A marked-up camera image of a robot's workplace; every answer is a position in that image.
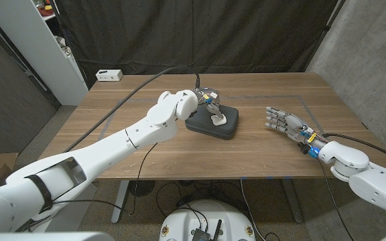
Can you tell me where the white shelf cabinet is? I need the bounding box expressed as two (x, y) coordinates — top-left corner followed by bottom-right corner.
(0, 0), (90, 106)

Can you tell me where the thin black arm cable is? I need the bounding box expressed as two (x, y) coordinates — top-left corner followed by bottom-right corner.
(50, 142), (159, 217)
(316, 159), (355, 241)

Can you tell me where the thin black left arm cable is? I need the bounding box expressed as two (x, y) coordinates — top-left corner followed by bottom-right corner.
(50, 142), (159, 217)

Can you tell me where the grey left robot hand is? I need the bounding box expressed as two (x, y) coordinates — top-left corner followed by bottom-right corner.
(192, 86), (227, 121)

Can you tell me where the grey table leg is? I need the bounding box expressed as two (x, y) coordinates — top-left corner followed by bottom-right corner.
(111, 180), (130, 224)
(281, 178), (304, 224)

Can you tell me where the black round floor disc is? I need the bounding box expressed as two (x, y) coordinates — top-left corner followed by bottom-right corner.
(128, 180), (155, 197)

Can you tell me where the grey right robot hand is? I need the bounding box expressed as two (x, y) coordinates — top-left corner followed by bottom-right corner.
(265, 106), (326, 150)

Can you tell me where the red bowl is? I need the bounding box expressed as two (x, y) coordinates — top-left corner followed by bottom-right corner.
(38, 5), (55, 17)

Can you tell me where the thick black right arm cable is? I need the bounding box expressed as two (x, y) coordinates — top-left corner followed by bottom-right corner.
(323, 133), (386, 166)

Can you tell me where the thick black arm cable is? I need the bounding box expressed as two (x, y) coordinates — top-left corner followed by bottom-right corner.
(323, 133), (386, 166)
(62, 65), (201, 154)

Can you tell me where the black backdrop stand pole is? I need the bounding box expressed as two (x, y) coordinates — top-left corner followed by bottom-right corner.
(305, 0), (346, 73)

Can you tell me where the grey floor cable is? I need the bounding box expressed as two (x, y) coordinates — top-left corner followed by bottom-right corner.
(239, 179), (267, 241)

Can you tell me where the black curtain backdrop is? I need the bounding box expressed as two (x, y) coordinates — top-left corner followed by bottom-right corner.
(52, 0), (340, 88)

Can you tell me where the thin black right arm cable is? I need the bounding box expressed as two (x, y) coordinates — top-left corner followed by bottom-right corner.
(316, 159), (355, 241)

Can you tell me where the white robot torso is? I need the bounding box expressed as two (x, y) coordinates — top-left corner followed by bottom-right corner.
(0, 230), (115, 241)

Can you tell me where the black box with antenna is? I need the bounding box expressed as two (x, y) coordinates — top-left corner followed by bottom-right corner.
(191, 219), (223, 241)

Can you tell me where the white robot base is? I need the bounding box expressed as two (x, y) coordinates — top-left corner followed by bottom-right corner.
(159, 199), (257, 241)

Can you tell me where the black floor cable tangle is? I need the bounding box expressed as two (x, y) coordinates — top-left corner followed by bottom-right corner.
(155, 180), (247, 218)

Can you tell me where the white power strip box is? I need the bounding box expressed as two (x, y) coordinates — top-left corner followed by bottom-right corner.
(95, 69), (124, 82)

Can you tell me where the white AirPods case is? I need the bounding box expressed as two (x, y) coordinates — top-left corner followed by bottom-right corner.
(210, 113), (228, 127)

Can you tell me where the black zip case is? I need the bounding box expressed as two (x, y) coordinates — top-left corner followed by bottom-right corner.
(184, 104), (240, 141)

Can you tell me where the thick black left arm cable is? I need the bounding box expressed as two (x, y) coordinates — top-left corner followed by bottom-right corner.
(62, 65), (201, 154)

